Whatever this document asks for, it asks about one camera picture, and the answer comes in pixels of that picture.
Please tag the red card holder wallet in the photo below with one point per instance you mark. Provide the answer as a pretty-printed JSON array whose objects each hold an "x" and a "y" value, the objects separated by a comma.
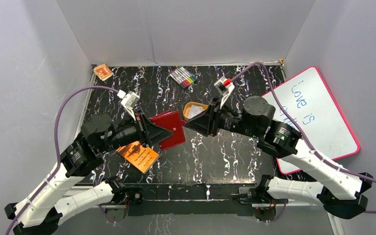
[{"x": 171, "y": 121}]

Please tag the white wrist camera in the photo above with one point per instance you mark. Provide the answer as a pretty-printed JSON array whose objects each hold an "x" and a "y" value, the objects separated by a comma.
[
  {"x": 128, "y": 101},
  {"x": 225, "y": 87}
]

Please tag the pack of coloured markers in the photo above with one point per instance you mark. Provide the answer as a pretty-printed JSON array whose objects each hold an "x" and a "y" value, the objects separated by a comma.
[{"x": 183, "y": 77}]

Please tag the orange oval tray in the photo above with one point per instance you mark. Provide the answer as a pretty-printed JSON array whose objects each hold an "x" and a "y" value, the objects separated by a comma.
[{"x": 187, "y": 107}]

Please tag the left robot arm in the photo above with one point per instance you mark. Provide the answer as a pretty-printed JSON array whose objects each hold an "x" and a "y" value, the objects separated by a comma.
[{"x": 47, "y": 207}]

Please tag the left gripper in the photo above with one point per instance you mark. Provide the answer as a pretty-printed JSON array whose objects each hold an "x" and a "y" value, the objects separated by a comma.
[{"x": 143, "y": 129}]

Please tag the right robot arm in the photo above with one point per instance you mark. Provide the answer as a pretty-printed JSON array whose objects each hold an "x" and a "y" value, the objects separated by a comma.
[{"x": 339, "y": 193}]

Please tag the pink framed whiteboard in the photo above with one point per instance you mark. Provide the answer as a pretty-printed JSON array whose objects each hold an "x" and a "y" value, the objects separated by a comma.
[{"x": 308, "y": 100}]

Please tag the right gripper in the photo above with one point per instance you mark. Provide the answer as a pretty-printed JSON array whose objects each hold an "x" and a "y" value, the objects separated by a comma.
[{"x": 207, "y": 123}]

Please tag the white card in tray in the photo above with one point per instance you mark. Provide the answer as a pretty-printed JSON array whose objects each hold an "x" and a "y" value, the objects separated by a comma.
[{"x": 194, "y": 110}]

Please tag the black metal base rail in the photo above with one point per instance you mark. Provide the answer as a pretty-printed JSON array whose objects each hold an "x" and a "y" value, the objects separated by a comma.
[{"x": 185, "y": 199}]

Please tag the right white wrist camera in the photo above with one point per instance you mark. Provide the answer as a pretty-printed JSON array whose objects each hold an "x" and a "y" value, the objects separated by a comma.
[{"x": 225, "y": 87}]

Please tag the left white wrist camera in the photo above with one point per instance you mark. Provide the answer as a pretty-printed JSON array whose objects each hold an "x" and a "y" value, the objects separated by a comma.
[{"x": 128, "y": 101}]

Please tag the orange book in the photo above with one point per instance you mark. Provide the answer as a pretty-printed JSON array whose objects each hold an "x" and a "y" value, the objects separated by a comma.
[{"x": 142, "y": 158}]

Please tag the small orange card box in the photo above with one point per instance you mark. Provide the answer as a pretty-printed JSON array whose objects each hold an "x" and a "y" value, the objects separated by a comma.
[{"x": 103, "y": 72}]

